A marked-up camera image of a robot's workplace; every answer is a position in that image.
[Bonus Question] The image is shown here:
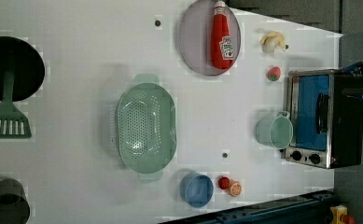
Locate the green oval strainer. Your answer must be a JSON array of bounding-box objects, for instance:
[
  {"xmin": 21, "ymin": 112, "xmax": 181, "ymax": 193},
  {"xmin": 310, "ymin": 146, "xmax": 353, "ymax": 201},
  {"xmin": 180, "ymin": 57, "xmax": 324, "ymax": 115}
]
[{"xmin": 117, "ymin": 74, "xmax": 177, "ymax": 183}]

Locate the black utensil holder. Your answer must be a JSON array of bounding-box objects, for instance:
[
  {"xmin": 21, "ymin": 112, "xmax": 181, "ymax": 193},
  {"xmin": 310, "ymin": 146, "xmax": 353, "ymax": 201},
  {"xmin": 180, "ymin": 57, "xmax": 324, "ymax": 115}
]
[{"xmin": 0, "ymin": 36, "xmax": 45, "ymax": 102}]

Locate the grey cup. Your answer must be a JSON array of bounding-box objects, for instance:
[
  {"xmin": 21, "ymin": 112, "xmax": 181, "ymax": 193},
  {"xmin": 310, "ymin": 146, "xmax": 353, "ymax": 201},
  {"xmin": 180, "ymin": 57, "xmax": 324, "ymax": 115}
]
[{"xmin": 0, "ymin": 178, "xmax": 30, "ymax": 224}]

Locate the yellow red emergency button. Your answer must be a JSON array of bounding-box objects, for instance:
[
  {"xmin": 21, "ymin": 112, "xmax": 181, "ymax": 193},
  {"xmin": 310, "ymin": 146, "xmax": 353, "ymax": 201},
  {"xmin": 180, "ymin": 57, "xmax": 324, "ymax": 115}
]
[{"xmin": 330, "ymin": 205, "xmax": 356, "ymax": 224}]

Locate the grey round plate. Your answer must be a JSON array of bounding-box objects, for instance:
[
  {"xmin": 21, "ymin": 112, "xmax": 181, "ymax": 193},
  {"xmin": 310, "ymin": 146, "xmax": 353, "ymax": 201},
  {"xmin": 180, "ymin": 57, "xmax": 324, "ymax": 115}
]
[{"xmin": 178, "ymin": 0, "xmax": 241, "ymax": 76}]

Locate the blue bowl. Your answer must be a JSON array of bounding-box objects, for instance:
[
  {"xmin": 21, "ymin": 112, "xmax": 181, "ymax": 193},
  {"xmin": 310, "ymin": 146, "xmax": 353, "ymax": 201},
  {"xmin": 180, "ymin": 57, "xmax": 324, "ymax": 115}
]
[{"xmin": 180, "ymin": 172, "xmax": 214, "ymax": 208}]

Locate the toaster oven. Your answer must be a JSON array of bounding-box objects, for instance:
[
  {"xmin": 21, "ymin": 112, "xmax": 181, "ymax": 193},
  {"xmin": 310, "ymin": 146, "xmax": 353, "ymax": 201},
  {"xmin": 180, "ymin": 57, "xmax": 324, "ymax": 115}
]
[{"xmin": 285, "ymin": 69, "xmax": 363, "ymax": 169}]

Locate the yellow toy banana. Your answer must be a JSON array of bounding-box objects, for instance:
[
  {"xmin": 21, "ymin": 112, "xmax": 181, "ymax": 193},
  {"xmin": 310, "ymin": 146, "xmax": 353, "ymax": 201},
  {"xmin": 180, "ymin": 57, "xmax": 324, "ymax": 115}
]
[{"xmin": 260, "ymin": 31, "xmax": 288, "ymax": 53}]

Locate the toy orange half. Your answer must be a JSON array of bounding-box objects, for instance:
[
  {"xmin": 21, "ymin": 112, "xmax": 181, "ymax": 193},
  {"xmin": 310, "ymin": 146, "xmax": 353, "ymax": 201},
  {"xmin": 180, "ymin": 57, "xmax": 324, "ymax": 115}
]
[{"xmin": 229, "ymin": 181, "xmax": 243, "ymax": 197}]

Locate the green mug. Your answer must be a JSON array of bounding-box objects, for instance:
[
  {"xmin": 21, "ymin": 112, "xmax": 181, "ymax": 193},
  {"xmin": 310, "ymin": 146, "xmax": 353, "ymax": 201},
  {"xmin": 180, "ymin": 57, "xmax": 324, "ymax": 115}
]
[{"xmin": 256, "ymin": 111, "xmax": 293, "ymax": 149}]

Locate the green slotted spatula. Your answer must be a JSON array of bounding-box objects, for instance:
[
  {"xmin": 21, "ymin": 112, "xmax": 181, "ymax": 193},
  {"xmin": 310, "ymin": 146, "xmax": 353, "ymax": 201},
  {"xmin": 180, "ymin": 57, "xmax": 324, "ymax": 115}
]
[{"xmin": 0, "ymin": 72, "xmax": 32, "ymax": 139}]

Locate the small red toy fruit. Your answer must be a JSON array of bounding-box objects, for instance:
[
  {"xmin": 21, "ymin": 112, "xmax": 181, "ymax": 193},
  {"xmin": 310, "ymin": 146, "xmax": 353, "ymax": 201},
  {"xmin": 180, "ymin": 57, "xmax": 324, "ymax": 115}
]
[{"xmin": 218, "ymin": 176, "xmax": 230, "ymax": 189}]

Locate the red ketchup bottle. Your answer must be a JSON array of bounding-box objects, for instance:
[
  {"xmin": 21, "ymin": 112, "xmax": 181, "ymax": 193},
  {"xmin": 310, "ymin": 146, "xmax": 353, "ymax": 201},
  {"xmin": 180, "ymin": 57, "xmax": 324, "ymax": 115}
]
[{"xmin": 210, "ymin": 0, "xmax": 233, "ymax": 70}]

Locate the red toy strawberry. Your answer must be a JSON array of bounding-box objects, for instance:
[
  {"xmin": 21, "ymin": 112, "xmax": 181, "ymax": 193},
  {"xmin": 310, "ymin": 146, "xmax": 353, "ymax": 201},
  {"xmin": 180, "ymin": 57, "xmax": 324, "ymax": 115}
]
[{"xmin": 267, "ymin": 66, "xmax": 281, "ymax": 81}]

